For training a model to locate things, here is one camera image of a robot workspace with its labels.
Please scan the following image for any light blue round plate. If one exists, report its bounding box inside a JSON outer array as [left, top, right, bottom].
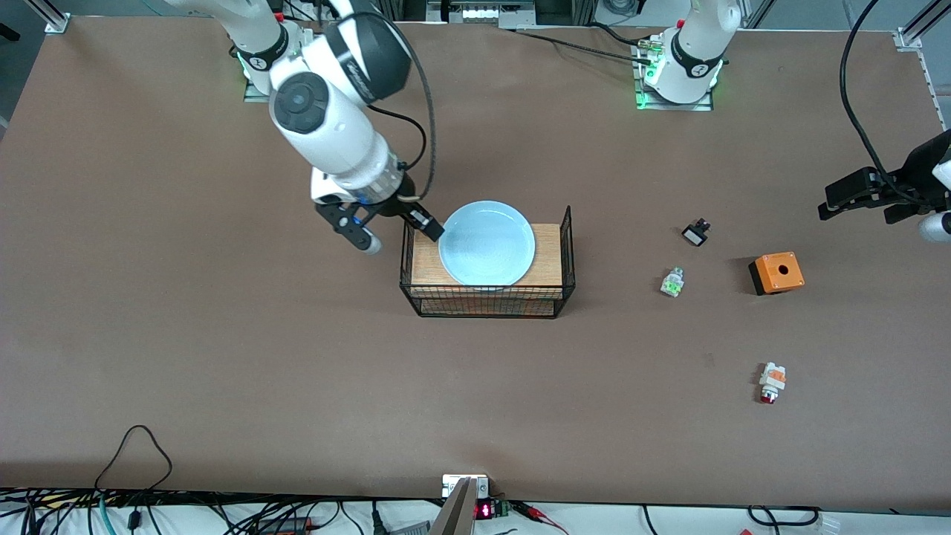
[[438, 200, 536, 288]]

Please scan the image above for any red push button switch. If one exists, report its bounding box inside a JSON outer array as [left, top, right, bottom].
[[759, 361, 788, 406]]

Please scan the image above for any lit device behind table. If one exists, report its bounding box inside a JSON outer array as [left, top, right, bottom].
[[427, 0, 536, 27]]

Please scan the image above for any small silver box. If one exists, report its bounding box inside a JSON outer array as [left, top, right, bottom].
[[442, 474, 491, 499]]

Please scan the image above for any grey metal bar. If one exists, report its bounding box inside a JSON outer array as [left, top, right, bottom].
[[429, 478, 476, 535]]

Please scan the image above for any red clip lead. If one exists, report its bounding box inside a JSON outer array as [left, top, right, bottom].
[[513, 502, 569, 535]]

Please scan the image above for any black wire rack wooden shelf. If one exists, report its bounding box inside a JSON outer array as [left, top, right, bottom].
[[399, 204, 577, 320]]

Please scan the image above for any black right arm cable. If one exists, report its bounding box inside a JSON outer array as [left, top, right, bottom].
[[327, 0, 438, 203]]

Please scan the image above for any orange button enclosure box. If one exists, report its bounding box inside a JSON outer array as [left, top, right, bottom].
[[747, 251, 805, 296]]

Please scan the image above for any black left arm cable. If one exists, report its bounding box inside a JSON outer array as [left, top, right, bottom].
[[840, 0, 929, 205]]

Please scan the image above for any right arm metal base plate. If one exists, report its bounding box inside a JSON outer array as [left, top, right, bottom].
[[244, 30, 329, 103]]

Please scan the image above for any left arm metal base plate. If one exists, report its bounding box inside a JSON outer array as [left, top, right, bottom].
[[632, 36, 715, 112]]

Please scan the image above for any black cable to arm base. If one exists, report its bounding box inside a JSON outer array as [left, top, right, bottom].
[[513, 28, 658, 66]]

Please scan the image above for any black coiled cable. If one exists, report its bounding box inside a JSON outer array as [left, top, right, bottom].
[[747, 505, 822, 528]]

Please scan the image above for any thin black looped cable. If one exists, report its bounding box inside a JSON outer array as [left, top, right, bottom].
[[93, 425, 173, 491]]

